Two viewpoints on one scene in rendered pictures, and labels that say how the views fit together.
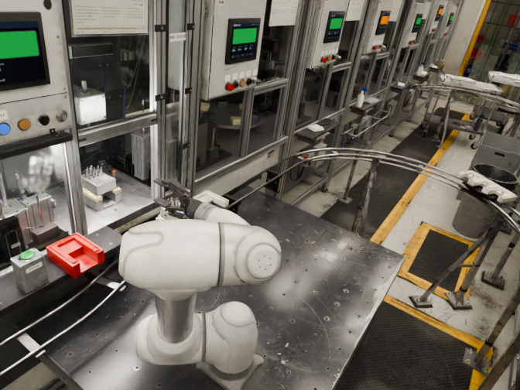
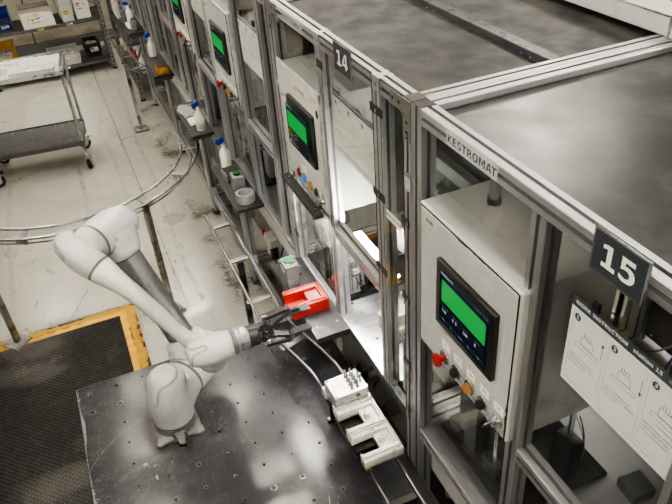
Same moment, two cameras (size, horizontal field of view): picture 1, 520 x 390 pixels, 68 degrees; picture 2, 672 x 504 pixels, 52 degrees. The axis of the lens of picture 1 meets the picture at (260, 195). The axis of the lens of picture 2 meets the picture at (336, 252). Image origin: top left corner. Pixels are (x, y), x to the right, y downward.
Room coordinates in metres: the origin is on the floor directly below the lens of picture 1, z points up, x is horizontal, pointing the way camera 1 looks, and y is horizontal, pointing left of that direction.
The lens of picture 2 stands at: (2.56, -0.93, 2.70)
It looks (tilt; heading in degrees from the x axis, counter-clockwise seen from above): 35 degrees down; 130
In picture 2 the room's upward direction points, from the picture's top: 5 degrees counter-clockwise
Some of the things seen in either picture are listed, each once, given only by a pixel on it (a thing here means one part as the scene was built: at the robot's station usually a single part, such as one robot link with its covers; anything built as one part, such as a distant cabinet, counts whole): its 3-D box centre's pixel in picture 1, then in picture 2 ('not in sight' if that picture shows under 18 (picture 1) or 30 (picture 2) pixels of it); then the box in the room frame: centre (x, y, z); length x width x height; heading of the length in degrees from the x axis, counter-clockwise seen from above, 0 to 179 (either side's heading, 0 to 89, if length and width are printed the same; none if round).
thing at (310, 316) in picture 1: (247, 286); (255, 485); (1.32, -0.01, 0.66); 1.50 x 1.06 x 0.04; 151
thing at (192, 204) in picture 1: (191, 207); (260, 332); (1.20, 0.24, 1.12); 0.09 x 0.07 x 0.08; 61
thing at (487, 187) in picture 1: (483, 189); not in sight; (2.39, -1.48, 0.84); 0.37 x 0.14 x 0.10; 29
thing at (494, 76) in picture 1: (496, 101); not in sight; (6.85, -3.77, 0.48); 0.84 x 0.58 x 0.97; 159
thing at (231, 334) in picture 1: (231, 333); (169, 392); (0.90, 0.02, 0.85); 0.18 x 0.16 x 0.22; 103
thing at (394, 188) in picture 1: (420, 150); not in sight; (5.22, -2.14, 0.01); 5.85 x 0.59 x 0.01; 151
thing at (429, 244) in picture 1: (439, 258); not in sight; (2.70, -1.59, 0.01); 1.00 x 0.55 x 0.01; 151
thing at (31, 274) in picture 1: (29, 268); (292, 271); (0.93, 0.71, 0.97); 0.08 x 0.08 x 0.12; 61
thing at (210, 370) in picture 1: (234, 356); (176, 422); (0.92, 0.00, 0.71); 0.22 x 0.18 x 0.06; 151
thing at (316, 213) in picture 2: (11, 147); (302, 192); (1.01, 0.74, 1.37); 0.36 x 0.04 x 0.04; 151
